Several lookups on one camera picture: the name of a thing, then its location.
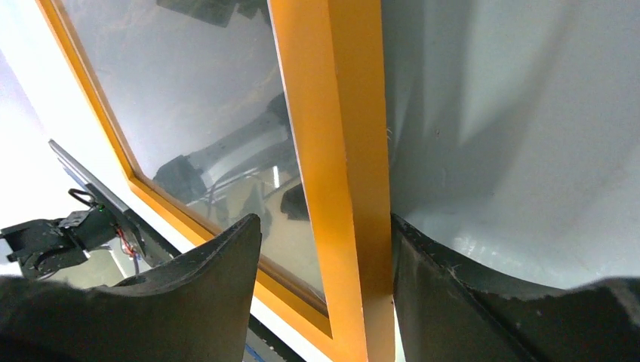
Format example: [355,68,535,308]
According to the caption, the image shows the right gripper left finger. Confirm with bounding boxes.
[1,213,262,361]

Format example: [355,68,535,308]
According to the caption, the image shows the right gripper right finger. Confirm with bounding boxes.
[391,215,639,361]

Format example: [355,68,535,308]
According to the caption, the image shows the clear acrylic sheet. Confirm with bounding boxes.
[58,1,325,305]

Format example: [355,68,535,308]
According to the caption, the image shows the orange wooden picture frame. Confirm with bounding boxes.
[38,1,395,361]

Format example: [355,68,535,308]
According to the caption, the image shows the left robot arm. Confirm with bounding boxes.
[1,189,121,280]

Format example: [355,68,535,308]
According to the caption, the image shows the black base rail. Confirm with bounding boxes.
[104,205,300,361]

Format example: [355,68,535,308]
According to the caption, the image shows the aluminium frame front rail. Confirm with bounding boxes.
[48,140,130,213]

